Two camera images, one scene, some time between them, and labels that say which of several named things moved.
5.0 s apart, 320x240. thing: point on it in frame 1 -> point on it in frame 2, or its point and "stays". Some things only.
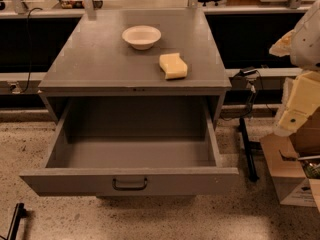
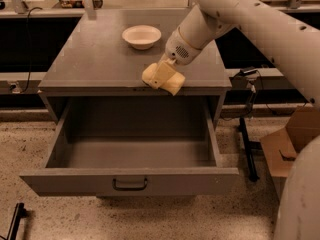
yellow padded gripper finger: [281, 47] -> [148, 74]
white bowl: [141, 37] stays
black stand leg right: [251, 167] stays
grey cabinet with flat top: [135, 53] stays
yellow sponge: [173, 66] -> [174, 83]
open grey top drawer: [134, 146] stays
